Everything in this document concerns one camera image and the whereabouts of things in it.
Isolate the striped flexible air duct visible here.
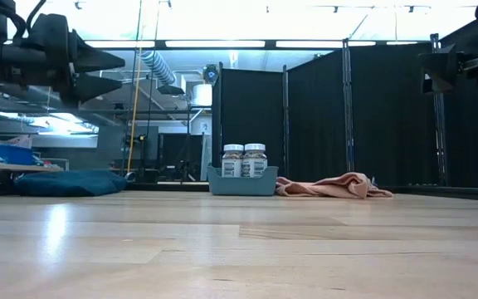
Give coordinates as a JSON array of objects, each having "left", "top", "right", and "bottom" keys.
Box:
[{"left": 139, "top": 49, "right": 178, "bottom": 86}]

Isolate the blue storage bin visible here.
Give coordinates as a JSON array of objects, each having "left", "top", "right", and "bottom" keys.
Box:
[{"left": 0, "top": 144, "right": 35, "bottom": 166}]

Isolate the black lamp hood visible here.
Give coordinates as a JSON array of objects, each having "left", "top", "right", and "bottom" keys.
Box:
[{"left": 156, "top": 84, "right": 186, "bottom": 96}]

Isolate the small blue plastic tray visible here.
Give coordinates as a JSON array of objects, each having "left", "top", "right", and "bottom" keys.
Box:
[{"left": 206, "top": 164, "right": 280, "bottom": 197}]

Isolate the white cylinder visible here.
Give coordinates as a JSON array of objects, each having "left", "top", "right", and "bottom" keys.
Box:
[{"left": 190, "top": 82, "right": 214, "bottom": 108}]

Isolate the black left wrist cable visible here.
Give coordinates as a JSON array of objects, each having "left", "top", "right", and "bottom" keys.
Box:
[{"left": 14, "top": 0, "right": 48, "bottom": 35}]

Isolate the black hanging cable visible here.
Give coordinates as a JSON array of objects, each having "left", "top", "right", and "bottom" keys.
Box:
[{"left": 145, "top": 0, "right": 161, "bottom": 175}]

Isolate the pink folded cloth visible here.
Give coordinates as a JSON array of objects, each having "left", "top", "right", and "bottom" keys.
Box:
[{"left": 275, "top": 171, "right": 394, "bottom": 199}]

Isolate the fluorescent ceiling light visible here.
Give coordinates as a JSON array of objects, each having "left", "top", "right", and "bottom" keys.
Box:
[{"left": 0, "top": 110, "right": 100, "bottom": 136}]

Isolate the black tripod light stand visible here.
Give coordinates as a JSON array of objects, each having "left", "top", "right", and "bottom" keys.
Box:
[{"left": 120, "top": 132, "right": 161, "bottom": 184}]

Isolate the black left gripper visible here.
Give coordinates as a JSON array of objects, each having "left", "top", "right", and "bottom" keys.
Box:
[{"left": 27, "top": 12, "right": 126, "bottom": 105}]

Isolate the white-lid bagel seasoning jar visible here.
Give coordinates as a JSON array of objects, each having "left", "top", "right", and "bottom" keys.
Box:
[
  {"left": 241, "top": 143, "right": 269, "bottom": 179},
  {"left": 221, "top": 143, "right": 246, "bottom": 179}
]

